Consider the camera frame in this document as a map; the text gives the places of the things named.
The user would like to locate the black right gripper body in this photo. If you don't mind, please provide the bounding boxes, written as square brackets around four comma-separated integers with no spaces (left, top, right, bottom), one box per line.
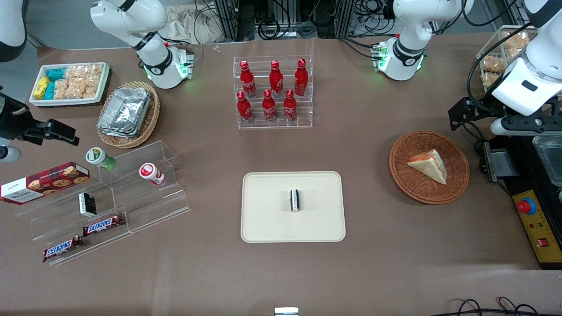
[0,93,34,140]

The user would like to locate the triangular sandwich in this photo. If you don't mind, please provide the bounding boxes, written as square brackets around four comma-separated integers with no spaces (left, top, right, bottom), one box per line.
[407,149,448,185]

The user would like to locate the white rectangular snack tray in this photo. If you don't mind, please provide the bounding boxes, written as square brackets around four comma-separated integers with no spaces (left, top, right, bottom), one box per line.
[29,62,111,107]

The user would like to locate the brown round wicker basket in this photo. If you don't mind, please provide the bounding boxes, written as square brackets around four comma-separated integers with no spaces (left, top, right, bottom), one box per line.
[389,130,470,205]

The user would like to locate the light oval wicker basket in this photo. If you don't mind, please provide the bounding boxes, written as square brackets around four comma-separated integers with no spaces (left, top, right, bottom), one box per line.
[96,81,161,149]

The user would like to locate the beige plastic tray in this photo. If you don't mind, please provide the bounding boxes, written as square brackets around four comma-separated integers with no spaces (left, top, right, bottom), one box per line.
[241,171,346,243]

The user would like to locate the clear bag of crackers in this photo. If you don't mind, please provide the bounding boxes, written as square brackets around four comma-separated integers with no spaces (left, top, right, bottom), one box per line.
[65,65,86,82]
[53,78,99,100]
[83,64,104,90]

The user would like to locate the green lidded yogurt bottle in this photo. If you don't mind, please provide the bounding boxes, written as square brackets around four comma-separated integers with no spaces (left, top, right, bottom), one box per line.
[85,147,117,171]

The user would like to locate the yellow snack packet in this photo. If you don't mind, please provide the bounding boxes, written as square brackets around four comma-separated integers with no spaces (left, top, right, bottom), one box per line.
[33,75,51,100]

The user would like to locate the red tartan cookie box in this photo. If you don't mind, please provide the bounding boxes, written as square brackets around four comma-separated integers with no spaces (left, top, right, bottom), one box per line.
[0,162,91,205]

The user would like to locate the black countertop appliance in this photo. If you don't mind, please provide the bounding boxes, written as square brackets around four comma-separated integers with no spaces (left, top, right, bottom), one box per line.
[482,131,562,203]

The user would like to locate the stack of foil trays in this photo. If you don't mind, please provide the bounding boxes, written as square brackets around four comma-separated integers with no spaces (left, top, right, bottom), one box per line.
[97,86,153,139]

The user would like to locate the small black carton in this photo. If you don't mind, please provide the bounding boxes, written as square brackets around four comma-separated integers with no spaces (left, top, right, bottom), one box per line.
[78,192,97,218]

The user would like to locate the red lidded yogurt bottle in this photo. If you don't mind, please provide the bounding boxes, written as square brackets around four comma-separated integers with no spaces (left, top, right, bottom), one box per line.
[139,162,166,185]

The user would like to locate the red emergency stop button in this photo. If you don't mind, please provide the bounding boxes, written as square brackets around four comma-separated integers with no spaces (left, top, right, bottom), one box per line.
[516,198,537,216]

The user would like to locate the brown snickers bar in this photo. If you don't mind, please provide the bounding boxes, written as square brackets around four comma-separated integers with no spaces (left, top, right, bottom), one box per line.
[42,235,84,263]
[83,213,125,237]

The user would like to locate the clear acrylic stepped shelf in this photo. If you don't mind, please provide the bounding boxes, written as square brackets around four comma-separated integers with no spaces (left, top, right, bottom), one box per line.
[15,140,191,266]

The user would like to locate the yellow black control box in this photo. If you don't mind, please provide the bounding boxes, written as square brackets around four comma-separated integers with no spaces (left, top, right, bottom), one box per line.
[512,189,562,270]

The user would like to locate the red cola bottle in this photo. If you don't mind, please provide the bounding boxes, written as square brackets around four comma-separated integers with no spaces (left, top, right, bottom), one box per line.
[283,89,298,122]
[237,91,254,124]
[262,90,277,122]
[294,58,309,97]
[269,60,284,98]
[239,61,257,98]

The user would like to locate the crumpled beige cloth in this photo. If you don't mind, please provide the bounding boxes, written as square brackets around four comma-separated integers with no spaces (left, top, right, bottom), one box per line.
[164,4,225,45]

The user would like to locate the clear acrylic bottle rack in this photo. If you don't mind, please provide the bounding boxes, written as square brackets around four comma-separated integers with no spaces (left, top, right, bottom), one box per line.
[233,55,313,129]

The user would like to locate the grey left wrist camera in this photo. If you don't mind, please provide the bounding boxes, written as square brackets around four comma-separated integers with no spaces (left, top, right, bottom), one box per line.
[490,115,562,136]

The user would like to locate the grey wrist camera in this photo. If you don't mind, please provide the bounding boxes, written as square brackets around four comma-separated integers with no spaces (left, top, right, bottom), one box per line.
[490,115,562,136]
[0,146,22,164]

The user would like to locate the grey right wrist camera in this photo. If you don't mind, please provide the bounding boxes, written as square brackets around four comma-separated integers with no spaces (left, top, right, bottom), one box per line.
[0,146,22,164]

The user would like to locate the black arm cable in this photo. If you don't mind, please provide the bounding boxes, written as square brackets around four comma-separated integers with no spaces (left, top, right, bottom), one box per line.
[466,24,534,104]

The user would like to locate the white wire rack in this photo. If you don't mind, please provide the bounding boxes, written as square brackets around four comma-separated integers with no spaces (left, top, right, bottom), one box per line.
[476,25,540,93]

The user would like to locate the black floor cables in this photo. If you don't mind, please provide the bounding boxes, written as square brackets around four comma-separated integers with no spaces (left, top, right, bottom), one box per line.
[440,297,562,316]

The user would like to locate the coiled black cable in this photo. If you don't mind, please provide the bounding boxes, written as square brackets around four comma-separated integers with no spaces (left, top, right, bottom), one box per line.
[256,18,282,41]

